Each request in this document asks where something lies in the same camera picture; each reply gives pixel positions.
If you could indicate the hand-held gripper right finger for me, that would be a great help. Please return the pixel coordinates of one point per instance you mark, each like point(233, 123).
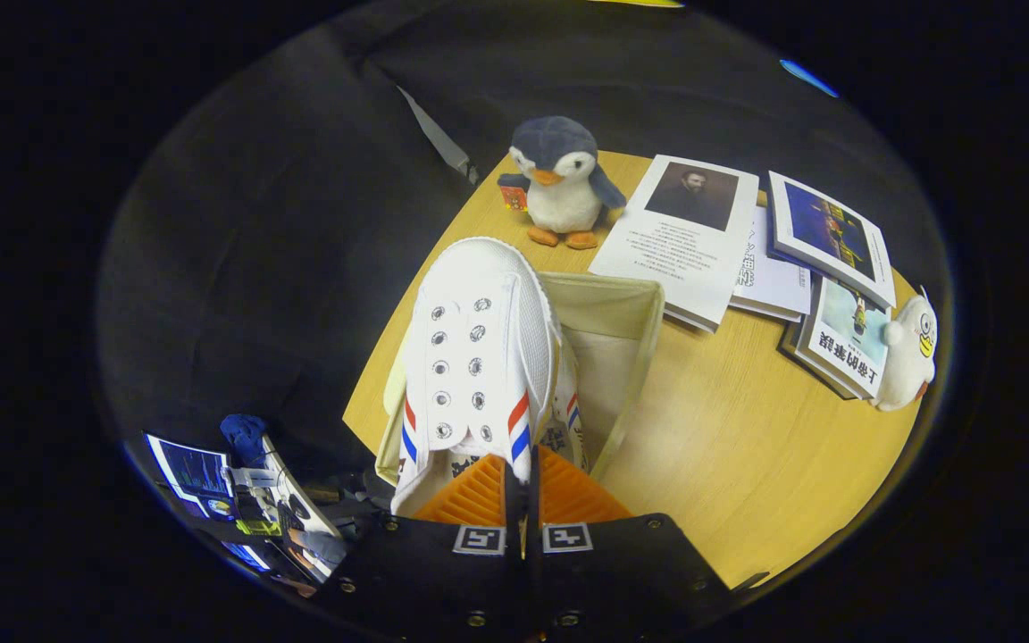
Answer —
point(622, 580)

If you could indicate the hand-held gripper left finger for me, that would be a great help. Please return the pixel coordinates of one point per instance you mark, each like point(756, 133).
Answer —
point(443, 580)

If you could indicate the white striped canvas shoe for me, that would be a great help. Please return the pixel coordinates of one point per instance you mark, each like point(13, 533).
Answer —
point(479, 304)
point(568, 402)

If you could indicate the beige fabric storage box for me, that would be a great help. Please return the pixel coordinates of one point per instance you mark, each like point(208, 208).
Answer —
point(613, 357)

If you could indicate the blue crumpled cloth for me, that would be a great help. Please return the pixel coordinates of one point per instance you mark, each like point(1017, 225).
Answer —
point(244, 436)

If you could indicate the blue computer screen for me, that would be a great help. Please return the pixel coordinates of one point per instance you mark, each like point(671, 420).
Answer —
point(188, 473)

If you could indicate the book with pale sky cover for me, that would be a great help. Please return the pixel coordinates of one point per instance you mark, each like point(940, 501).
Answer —
point(849, 344)

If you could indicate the book with portrait cover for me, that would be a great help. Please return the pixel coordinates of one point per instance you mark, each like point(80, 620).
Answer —
point(675, 250)

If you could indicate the plain white book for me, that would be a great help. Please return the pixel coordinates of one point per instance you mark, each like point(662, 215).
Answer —
point(773, 272)

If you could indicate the white duck plush toy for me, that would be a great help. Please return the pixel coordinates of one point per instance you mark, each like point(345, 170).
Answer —
point(912, 357)

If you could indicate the grey penguin plush toy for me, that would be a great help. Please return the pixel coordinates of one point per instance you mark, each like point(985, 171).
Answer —
point(564, 192)

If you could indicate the book with blue photo cover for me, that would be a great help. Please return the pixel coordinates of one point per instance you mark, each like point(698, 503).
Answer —
point(832, 232)

